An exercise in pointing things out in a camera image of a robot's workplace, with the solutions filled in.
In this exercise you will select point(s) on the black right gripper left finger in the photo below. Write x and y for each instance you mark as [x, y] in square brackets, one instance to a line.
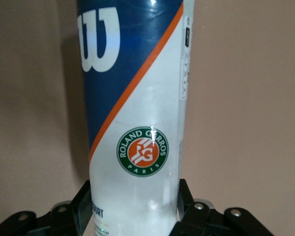
[64, 221]

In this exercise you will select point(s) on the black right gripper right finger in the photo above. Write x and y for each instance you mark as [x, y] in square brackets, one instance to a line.
[204, 221]

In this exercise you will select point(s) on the white blue tennis ball can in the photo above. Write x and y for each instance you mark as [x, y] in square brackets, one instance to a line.
[137, 110]

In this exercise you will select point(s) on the brown table mat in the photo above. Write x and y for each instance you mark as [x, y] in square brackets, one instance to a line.
[248, 98]

